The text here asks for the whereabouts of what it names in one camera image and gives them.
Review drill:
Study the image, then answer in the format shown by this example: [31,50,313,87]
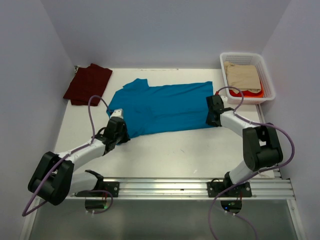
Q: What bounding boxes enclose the red orange t shirt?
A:
[228,80,264,98]

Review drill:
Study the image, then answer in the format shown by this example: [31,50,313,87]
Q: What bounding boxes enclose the folded maroon t shirt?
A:
[63,63,113,106]

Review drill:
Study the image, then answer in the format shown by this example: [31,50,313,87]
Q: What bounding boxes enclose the aluminium mounting rail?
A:
[32,176,297,201]

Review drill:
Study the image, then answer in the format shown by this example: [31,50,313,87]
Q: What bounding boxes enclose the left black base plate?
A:
[75,181,120,198]

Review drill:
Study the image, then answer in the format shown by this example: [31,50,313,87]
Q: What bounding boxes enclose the beige folded t shirt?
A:
[223,61,260,83]

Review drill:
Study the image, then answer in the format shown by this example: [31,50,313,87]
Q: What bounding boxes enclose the blue t shirt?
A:
[109,78,214,139]

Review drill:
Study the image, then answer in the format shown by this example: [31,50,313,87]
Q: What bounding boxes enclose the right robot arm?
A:
[206,95,283,197]

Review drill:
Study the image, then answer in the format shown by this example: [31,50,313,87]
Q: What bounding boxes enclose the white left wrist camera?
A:
[110,108,124,120]

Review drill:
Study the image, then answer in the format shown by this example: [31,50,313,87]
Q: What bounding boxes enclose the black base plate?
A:
[75,181,120,198]
[206,178,253,198]

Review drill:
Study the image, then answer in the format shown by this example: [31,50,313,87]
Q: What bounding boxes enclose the white plastic basket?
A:
[220,52,276,105]

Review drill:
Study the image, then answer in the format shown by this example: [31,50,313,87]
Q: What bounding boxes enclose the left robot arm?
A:
[27,116,130,206]

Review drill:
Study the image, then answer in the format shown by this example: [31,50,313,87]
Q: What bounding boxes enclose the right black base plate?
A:
[206,178,253,198]

